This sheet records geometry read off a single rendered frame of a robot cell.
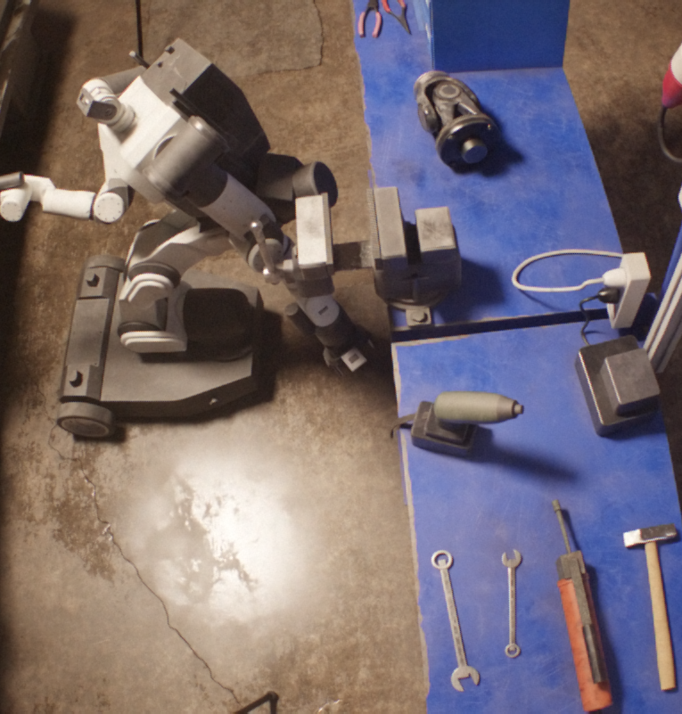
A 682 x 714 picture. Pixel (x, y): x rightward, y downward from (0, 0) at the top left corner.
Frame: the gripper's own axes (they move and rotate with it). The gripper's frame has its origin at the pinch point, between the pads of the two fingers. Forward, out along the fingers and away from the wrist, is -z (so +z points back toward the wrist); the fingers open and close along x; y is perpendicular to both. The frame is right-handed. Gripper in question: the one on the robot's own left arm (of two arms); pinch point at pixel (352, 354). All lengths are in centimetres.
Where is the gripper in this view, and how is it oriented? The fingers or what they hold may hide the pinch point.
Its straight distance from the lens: 209.4
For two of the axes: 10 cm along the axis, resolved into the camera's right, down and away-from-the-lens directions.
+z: -3.7, -5.2, -7.7
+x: -7.7, 6.3, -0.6
